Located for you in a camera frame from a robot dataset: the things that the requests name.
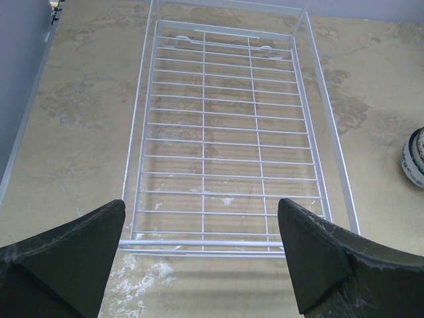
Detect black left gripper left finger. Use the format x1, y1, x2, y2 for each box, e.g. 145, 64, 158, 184
1, 199, 125, 317

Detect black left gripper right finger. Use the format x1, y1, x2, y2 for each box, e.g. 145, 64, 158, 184
278, 199, 423, 317

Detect blue floral bowl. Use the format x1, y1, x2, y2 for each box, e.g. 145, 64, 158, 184
401, 129, 423, 189

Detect white wire dish rack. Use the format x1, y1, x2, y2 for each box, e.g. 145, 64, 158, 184
119, 1, 360, 258

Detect aluminium frame rail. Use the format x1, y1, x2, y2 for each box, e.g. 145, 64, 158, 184
1, 0, 65, 199

